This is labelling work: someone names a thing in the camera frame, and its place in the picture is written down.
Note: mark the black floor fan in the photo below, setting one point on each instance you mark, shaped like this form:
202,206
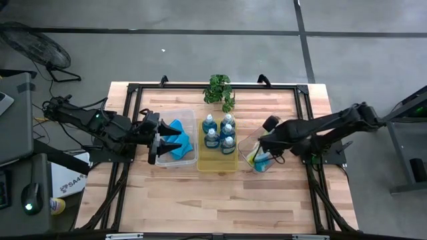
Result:
36,46

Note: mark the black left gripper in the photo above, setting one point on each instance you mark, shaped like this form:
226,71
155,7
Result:
150,130

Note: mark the grey equipment case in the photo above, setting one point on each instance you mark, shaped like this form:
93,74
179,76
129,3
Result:
16,133

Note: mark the grey metal stand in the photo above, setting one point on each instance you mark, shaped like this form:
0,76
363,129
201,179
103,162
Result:
399,150

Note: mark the black aluminium rig frame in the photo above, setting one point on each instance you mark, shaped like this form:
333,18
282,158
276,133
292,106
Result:
273,87

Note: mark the dark desk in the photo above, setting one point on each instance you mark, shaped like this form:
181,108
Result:
15,221

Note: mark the white metal bracket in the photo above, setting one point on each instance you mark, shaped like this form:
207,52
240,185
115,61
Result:
123,236
310,237

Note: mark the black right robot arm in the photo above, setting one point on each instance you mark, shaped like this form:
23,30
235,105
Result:
333,123

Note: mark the black box on stand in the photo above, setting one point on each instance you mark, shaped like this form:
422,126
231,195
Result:
418,170

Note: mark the small green artificial plant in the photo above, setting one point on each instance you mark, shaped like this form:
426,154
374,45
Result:
217,90

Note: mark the yellow clamp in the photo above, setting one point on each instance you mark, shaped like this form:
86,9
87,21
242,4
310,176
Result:
39,119

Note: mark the grey laptop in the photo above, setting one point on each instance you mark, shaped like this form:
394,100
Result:
5,103

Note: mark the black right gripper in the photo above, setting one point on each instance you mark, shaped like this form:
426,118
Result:
280,140

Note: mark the black table clamp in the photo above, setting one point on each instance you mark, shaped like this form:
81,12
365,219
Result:
265,80
163,81

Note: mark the black computer mouse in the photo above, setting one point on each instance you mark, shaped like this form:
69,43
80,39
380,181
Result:
31,196

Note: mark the white cardboard box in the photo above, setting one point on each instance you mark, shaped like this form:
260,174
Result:
66,186

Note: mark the blue bristle dish brush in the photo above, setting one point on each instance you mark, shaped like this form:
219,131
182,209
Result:
263,165

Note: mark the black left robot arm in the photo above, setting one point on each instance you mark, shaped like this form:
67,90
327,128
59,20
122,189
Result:
100,126

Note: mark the yellow plastic bin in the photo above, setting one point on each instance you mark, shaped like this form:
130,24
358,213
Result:
217,165

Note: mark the large clear plastic bin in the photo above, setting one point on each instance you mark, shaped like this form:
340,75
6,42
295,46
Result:
191,116

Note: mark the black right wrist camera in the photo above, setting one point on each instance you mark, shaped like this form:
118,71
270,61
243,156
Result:
271,124

